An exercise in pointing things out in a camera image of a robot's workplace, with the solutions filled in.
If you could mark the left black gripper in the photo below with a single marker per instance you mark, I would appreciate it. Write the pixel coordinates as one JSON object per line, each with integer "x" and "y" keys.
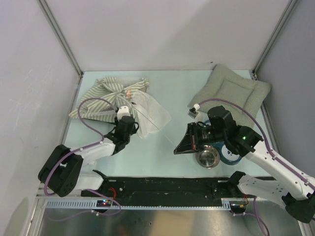
{"x": 134, "y": 131}

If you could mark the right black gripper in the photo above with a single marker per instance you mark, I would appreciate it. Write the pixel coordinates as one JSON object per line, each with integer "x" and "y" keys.
{"x": 191, "y": 143}

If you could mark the striped green white pet tent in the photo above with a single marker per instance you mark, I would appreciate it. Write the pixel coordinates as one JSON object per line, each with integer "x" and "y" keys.
{"x": 110, "y": 92}

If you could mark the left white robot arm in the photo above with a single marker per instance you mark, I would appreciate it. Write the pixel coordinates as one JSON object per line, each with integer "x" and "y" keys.
{"x": 62, "y": 173}

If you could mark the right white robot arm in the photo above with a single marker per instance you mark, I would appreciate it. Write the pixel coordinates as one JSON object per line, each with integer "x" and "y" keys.
{"x": 291, "y": 189}

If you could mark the stainless steel bowl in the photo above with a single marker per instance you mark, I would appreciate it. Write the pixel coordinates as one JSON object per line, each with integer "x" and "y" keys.
{"x": 208, "y": 159}

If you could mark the teal double bowl stand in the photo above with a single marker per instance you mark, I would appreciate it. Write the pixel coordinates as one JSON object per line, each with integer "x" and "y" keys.
{"x": 226, "y": 156}

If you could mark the green checked cushion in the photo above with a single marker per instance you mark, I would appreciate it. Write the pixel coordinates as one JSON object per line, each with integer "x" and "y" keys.
{"x": 225, "y": 84}

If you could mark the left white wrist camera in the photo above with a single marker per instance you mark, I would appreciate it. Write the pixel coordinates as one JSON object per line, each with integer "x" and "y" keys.
{"x": 123, "y": 111}

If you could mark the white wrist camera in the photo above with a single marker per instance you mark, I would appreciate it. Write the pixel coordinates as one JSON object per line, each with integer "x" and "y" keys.
{"x": 123, "y": 111}
{"x": 195, "y": 114}

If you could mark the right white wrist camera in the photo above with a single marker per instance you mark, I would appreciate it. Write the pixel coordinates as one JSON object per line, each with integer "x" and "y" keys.
{"x": 195, "y": 114}

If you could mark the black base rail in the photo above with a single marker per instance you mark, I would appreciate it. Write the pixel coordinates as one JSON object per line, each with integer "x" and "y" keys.
{"x": 169, "y": 191}

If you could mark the white slotted cable duct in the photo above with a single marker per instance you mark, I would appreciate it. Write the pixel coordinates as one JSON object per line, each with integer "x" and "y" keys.
{"x": 105, "y": 204}

